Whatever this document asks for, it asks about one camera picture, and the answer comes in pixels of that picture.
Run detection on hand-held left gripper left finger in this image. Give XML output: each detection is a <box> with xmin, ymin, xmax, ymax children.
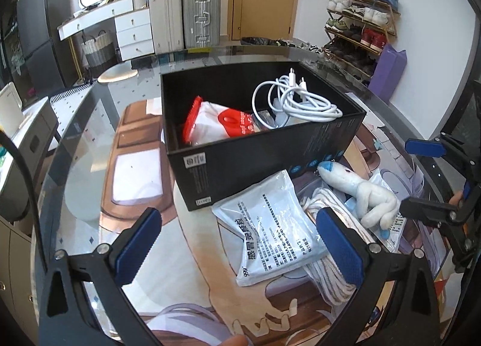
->
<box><xmin>38</xmin><ymin>208</ymin><xmax>163</xmax><ymax>346</ymax></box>

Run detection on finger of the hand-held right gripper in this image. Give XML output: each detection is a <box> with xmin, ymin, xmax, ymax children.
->
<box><xmin>400</xmin><ymin>196</ymin><xmax>470</xmax><ymax>227</ymax></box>
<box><xmin>405</xmin><ymin>137</ymin><xmax>475</xmax><ymax>168</ymax></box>

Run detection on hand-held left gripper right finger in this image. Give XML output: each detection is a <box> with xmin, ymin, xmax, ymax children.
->
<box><xmin>316</xmin><ymin>207</ymin><xmax>440</xmax><ymax>346</ymax></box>

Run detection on clear printed plastic pouch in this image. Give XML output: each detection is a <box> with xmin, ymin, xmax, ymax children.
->
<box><xmin>370</xmin><ymin>171</ymin><xmax>421</xmax><ymax>252</ymax></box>

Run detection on white rope coil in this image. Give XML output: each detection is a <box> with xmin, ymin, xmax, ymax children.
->
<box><xmin>299</xmin><ymin>187</ymin><xmax>371</xmax><ymax>307</ymax></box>

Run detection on white and blue plush toy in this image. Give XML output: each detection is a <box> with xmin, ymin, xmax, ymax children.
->
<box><xmin>317</xmin><ymin>160</ymin><xmax>401</xmax><ymax>230</ymax></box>

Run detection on white medicine packet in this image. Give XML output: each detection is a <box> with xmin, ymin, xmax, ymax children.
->
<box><xmin>211</xmin><ymin>169</ymin><xmax>329</xmax><ymax>287</ymax></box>

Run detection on white charging cable bundle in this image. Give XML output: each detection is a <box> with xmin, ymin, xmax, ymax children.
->
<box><xmin>251</xmin><ymin>67</ymin><xmax>343</xmax><ymax>129</ymax></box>

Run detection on black cardboard box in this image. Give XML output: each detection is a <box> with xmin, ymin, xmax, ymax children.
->
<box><xmin>161</xmin><ymin>61</ymin><xmax>367</xmax><ymax>212</ymax></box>

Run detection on red and white packet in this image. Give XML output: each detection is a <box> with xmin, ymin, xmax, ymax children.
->
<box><xmin>183</xmin><ymin>96</ymin><xmax>260</xmax><ymax>147</ymax></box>

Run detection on clear bag with white cable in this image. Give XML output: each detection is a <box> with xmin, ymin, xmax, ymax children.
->
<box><xmin>250</xmin><ymin>109</ymin><xmax>290</xmax><ymax>130</ymax></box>

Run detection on person's left hand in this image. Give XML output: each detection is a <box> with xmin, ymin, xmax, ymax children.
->
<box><xmin>210</xmin><ymin>334</ymin><xmax>249</xmax><ymax>346</ymax></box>

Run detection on printed cartoon table mat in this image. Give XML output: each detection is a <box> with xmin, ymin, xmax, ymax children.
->
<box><xmin>101</xmin><ymin>100</ymin><xmax>467</xmax><ymax>346</ymax></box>

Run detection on purple bag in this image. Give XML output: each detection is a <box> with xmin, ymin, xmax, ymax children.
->
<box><xmin>368</xmin><ymin>43</ymin><xmax>407</xmax><ymax>102</ymax></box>

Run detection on beige cabinet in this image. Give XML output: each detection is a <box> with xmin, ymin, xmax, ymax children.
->
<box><xmin>0</xmin><ymin>214</ymin><xmax>42</xmax><ymax>332</ymax></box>

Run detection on wooden shoe rack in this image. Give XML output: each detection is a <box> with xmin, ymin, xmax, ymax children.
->
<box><xmin>323</xmin><ymin>0</ymin><xmax>401</xmax><ymax>83</ymax></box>

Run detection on rows of shoes on rack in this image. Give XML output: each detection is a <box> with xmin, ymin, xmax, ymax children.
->
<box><xmin>324</xmin><ymin>0</ymin><xmax>400</xmax><ymax>76</ymax></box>

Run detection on group of shoes on floor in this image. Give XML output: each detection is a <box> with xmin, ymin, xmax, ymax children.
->
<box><xmin>240</xmin><ymin>36</ymin><xmax>324</xmax><ymax>55</ymax></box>

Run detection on woven laundry basket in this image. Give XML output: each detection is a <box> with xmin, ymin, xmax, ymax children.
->
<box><xmin>81</xmin><ymin>30</ymin><xmax>115</xmax><ymax>67</ymax></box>

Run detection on white dressing table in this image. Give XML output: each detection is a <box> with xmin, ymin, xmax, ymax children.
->
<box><xmin>57</xmin><ymin>0</ymin><xmax>155</xmax><ymax>63</ymax></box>

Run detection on white suitcase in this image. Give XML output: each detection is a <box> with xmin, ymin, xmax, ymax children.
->
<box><xmin>148</xmin><ymin>0</ymin><xmax>185</xmax><ymax>55</ymax></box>

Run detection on dark grey fridge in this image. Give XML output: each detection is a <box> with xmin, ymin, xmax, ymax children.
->
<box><xmin>17</xmin><ymin>0</ymin><xmax>74</xmax><ymax>106</ymax></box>

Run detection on silver suitcase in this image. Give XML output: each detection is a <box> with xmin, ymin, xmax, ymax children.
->
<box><xmin>182</xmin><ymin>0</ymin><xmax>222</xmax><ymax>49</ymax></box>

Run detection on black cable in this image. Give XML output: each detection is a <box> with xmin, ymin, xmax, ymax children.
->
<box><xmin>0</xmin><ymin>130</ymin><xmax>44</xmax><ymax>267</ymax></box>

